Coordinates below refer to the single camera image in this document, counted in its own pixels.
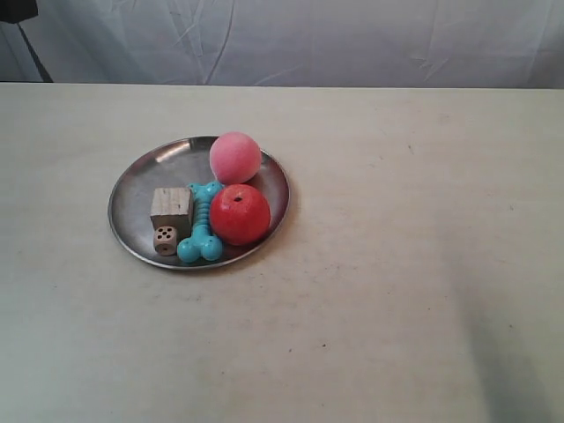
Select pink peach ball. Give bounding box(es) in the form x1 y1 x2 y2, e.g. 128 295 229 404
210 132 262 185

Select large round metal plate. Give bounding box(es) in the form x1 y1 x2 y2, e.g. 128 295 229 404
108 136 292 271

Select red toy apple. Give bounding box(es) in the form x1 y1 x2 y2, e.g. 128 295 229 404
209 184 271 246

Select small wooden die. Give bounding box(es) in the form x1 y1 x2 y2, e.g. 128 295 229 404
153 226 178 256

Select white backdrop cloth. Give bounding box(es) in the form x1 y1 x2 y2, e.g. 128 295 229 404
1 1 563 88

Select wooden cube block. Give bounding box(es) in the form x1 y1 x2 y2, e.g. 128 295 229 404
150 187 193 236

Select turquoise rubber bone toy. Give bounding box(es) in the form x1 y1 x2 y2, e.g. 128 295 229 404
177 181 223 263

